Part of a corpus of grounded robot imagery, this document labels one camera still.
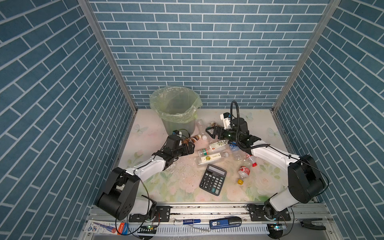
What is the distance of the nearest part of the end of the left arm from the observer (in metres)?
0.69

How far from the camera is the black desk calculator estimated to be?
82 centimetres

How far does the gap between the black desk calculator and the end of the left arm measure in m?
0.17
